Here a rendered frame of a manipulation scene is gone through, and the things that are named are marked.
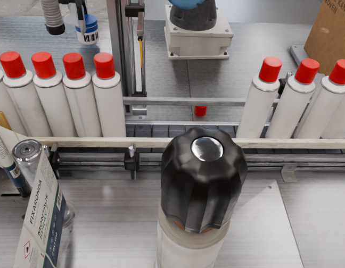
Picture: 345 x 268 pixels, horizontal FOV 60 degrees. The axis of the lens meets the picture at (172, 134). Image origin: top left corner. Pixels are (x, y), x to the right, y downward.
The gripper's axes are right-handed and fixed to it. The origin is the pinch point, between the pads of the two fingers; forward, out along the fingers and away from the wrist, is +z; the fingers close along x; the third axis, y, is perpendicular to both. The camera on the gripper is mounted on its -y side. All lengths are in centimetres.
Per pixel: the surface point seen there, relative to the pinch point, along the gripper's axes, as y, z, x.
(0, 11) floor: 112, 90, -200
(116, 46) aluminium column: -11.6, -13.4, 34.7
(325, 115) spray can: -52, -9, 53
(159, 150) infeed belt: -20, 2, 51
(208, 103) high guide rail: -31, -6, 45
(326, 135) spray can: -57, 0, 51
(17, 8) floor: 98, 90, -207
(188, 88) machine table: -30.2, 6.8, 24.3
